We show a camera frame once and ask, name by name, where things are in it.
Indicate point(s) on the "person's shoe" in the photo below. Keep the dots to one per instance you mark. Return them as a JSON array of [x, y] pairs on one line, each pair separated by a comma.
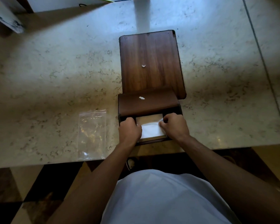
[[131, 163]]

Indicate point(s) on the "person's left forearm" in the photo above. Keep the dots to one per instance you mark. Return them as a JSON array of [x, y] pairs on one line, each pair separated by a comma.
[[93, 186]]

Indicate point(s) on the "white tissue stack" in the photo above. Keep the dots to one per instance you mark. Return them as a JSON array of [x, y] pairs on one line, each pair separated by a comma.
[[151, 128]]

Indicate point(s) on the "dark wooden box lid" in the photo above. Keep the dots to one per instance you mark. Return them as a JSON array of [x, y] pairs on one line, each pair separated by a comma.
[[151, 64]]

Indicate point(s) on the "white board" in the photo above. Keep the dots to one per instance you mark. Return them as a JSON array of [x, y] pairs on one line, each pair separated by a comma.
[[67, 2]]

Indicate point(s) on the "person's left hand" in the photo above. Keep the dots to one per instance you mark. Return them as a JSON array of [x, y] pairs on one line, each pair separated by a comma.
[[129, 132]]

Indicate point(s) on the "dark wooden box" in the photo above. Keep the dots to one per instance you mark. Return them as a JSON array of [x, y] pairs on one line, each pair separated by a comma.
[[149, 107]]

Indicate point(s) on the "white paper bag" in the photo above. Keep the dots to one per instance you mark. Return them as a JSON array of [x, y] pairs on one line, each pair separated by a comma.
[[5, 16]]

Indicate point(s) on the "person's right hand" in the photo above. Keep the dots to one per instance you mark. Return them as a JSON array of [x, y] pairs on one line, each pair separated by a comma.
[[176, 128]]

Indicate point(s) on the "person's right forearm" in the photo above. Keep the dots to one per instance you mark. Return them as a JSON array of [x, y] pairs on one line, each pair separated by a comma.
[[233, 181]]

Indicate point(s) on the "person's white shirt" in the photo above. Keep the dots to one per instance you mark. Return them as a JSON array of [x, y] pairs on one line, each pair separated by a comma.
[[168, 198]]

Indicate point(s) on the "person's right fingers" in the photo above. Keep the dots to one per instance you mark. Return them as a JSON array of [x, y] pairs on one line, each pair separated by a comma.
[[169, 118]]

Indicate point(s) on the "clear plastic bag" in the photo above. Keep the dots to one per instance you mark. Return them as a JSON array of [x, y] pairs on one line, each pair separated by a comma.
[[92, 135]]

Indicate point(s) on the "person's left fingers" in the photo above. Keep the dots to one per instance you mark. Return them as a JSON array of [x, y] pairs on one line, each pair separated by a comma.
[[127, 120]]

